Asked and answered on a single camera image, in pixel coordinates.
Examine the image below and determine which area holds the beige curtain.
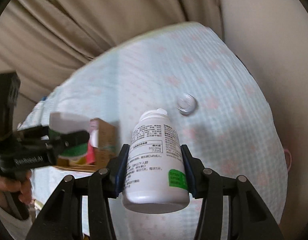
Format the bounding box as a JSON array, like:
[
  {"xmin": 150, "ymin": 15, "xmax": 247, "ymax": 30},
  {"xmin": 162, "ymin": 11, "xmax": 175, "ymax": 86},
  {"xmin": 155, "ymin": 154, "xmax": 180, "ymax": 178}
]
[{"xmin": 0, "ymin": 0, "xmax": 224, "ymax": 103}]

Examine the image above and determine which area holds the green and white bottle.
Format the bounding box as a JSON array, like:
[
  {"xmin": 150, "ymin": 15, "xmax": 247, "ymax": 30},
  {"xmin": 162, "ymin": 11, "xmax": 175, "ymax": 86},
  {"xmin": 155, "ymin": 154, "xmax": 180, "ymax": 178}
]
[{"xmin": 49, "ymin": 112, "xmax": 90, "ymax": 160}]

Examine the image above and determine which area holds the white pill bottle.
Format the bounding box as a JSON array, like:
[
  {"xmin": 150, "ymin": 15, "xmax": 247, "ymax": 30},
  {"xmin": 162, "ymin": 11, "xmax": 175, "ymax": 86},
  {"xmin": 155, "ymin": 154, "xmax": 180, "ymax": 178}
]
[{"xmin": 122, "ymin": 108, "xmax": 190, "ymax": 214}]

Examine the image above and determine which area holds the cardboard box with pink flaps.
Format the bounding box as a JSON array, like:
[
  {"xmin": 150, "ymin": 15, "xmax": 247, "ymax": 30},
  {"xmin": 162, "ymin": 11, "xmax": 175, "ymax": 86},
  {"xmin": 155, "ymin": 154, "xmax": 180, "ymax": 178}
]
[{"xmin": 55, "ymin": 118, "xmax": 116, "ymax": 172}]

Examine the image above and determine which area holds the silver tin can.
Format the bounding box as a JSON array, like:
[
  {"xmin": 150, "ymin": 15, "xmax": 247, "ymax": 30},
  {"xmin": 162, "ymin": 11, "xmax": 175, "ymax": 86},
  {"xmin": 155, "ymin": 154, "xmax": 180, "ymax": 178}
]
[{"xmin": 177, "ymin": 93, "xmax": 198, "ymax": 116}]

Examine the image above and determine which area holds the red carton box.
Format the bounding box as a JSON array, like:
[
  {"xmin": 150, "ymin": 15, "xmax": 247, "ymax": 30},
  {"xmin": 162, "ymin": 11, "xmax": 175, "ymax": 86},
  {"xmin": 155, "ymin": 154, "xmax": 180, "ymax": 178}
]
[{"xmin": 85, "ymin": 142, "xmax": 95, "ymax": 165}]

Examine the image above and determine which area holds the blue checked bed cover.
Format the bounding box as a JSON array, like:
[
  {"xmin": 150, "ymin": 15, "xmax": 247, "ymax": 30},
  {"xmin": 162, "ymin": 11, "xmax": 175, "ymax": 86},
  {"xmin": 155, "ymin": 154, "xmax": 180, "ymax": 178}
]
[{"xmin": 16, "ymin": 21, "xmax": 289, "ymax": 240}]

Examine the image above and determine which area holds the person's left hand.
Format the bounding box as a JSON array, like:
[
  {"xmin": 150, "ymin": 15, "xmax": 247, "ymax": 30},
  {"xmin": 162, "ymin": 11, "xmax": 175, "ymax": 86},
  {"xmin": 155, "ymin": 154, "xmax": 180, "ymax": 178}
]
[{"xmin": 0, "ymin": 171, "xmax": 32, "ymax": 209}]

